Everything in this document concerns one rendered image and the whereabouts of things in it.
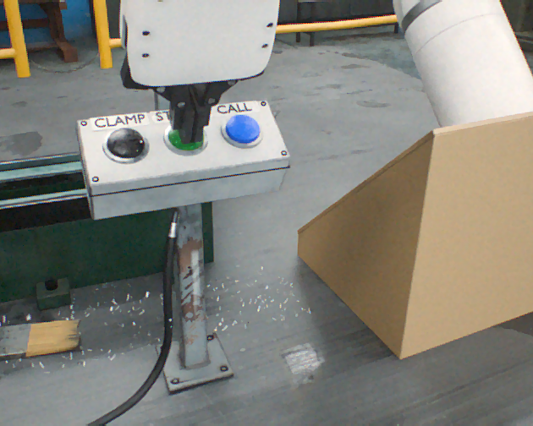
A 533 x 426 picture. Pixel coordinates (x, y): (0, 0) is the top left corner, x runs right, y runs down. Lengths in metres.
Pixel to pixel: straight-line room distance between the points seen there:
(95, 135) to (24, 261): 0.30
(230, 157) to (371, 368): 0.29
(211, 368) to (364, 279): 0.20
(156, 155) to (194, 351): 0.23
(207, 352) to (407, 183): 0.28
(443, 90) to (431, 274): 0.24
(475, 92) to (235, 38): 0.39
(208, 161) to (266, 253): 0.36
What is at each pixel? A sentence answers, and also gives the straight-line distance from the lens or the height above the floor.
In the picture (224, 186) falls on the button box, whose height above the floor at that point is 1.02.
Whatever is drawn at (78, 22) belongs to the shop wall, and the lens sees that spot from 5.96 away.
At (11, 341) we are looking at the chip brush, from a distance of 0.73.
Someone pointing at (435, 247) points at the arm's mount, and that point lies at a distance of 0.62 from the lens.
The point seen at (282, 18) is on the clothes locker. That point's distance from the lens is 6.10.
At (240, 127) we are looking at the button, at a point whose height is 1.07.
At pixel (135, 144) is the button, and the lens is 0.50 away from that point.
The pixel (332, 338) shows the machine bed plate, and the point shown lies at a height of 0.80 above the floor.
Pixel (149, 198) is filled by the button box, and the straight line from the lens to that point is 0.51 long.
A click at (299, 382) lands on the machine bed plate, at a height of 0.80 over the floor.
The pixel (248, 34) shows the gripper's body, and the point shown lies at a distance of 0.41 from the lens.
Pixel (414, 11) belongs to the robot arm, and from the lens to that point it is 0.80.
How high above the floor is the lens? 1.25
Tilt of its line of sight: 28 degrees down
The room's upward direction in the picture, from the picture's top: 1 degrees clockwise
